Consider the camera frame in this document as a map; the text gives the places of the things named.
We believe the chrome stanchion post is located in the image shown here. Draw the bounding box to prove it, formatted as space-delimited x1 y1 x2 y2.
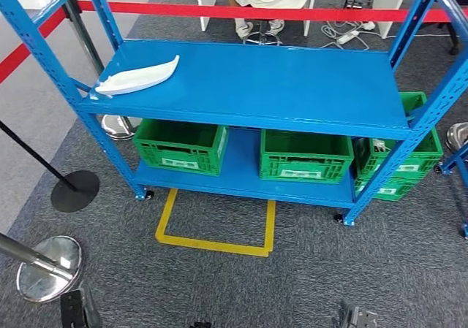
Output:
62 0 142 142

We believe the chrome round floor base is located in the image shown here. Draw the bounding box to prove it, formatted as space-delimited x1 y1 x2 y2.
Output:
446 121 468 156

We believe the black stanchion with round base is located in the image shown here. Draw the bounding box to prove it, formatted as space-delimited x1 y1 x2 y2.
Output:
0 120 101 214

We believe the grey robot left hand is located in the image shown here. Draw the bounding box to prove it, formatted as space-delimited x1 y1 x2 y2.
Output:
81 286 104 328

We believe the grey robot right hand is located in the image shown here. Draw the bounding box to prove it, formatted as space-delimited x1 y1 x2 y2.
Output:
332 298 377 328

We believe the white plastic car part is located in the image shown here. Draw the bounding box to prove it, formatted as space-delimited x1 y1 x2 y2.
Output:
94 54 181 97

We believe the black office chair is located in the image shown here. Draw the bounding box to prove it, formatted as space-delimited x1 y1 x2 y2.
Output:
448 0 468 56

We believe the white power strip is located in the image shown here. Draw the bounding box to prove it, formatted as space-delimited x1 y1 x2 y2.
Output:
336 29 361 45

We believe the white desk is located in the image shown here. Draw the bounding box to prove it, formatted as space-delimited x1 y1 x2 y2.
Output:
194 0 320 38
373 0 414 39

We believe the green plastic crate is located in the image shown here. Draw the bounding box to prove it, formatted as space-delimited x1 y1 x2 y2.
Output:
353 175 418 203
132 118 230 178
259 129 355 185
352 91 444 182

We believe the chrome stanchion with round base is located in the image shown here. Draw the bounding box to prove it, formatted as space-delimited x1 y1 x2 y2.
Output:
0 232 85 304

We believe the red barrier belt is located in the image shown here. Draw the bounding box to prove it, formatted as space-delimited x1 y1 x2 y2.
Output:
76 0 468 24
0 8 67 85

